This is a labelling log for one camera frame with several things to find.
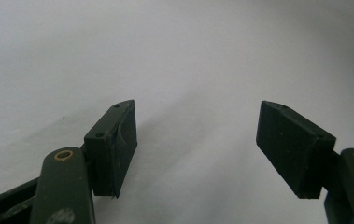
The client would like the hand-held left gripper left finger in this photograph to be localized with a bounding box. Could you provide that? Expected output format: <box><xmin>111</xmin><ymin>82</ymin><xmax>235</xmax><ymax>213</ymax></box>
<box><xmin>83</xmin><ymin>99</ymin><xmax>138</xmax><ymax>199</ymax></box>

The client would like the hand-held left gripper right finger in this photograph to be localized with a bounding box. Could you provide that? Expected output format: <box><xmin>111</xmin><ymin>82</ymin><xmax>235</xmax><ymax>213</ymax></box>
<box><xmin>255</xmin><ymin>100</ymin><xmax>338</xmax><ymax>201</ymax></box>

